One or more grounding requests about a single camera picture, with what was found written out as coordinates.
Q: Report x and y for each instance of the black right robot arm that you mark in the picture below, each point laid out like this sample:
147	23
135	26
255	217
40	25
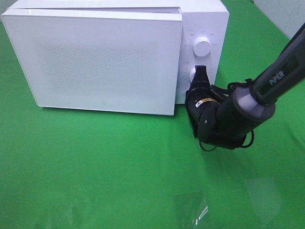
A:
227	117

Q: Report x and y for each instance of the white microwave oven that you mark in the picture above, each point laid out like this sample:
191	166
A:
199	18

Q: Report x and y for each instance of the white partition panel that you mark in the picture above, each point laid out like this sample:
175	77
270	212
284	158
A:
287	15

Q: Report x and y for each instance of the white microwave door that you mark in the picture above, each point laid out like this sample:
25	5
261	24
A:
98	60

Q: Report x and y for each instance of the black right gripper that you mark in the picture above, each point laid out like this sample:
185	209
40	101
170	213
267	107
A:
202	101

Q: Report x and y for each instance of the white microwave knob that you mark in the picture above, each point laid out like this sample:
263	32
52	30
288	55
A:
191	75
201	46

